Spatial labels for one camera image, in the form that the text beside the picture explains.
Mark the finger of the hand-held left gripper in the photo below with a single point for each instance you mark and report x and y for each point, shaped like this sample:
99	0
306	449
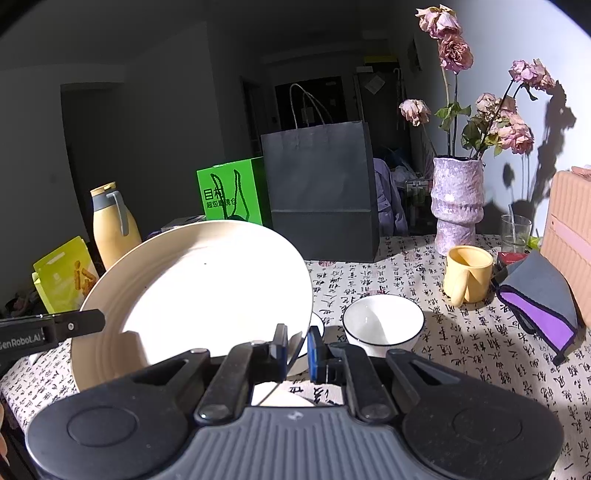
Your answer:
81	323

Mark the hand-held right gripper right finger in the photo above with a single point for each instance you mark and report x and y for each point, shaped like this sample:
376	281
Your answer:
316	355

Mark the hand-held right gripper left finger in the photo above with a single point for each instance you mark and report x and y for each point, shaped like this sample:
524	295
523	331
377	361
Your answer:
280	355

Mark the white bowl with black rim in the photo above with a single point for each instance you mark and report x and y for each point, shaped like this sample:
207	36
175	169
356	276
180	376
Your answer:
310	341
383	323

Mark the cream plate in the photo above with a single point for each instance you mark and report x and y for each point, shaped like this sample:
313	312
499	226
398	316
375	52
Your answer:
194	295

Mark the yellow snack box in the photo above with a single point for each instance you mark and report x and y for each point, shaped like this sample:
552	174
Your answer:
62	277

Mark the yellow thermos jug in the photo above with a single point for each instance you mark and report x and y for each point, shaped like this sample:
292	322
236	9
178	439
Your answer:
113	235

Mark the small white carton box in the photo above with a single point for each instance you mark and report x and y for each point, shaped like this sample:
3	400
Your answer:
182	224

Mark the dark grey paper bag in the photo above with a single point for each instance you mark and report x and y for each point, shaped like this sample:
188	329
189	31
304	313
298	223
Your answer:
323	194

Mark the calligraphy print tablecloth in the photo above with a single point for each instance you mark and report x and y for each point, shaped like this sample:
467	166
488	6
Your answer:
485	369

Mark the yellow mug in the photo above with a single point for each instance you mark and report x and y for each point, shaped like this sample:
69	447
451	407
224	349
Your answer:
468	277

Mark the green paper bag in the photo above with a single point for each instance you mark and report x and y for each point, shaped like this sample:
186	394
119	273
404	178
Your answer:
235	189

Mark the purple jacket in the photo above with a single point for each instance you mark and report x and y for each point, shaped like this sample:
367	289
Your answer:
390	198

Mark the purple ceramic vase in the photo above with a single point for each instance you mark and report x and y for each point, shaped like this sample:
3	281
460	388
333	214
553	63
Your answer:
457	203

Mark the dark red small box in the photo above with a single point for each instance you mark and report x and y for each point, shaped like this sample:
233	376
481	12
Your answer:
508	261

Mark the grey and purple pouch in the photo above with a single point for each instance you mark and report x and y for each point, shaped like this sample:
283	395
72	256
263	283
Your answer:
540	300

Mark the clear glass cup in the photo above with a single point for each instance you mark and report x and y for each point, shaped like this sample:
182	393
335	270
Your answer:
516	235

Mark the pink small suitcase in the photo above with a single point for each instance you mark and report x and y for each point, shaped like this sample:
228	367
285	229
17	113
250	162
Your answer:
570	230

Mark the dried pink roses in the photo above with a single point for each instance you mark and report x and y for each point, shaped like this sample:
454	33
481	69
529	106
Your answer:
503	124

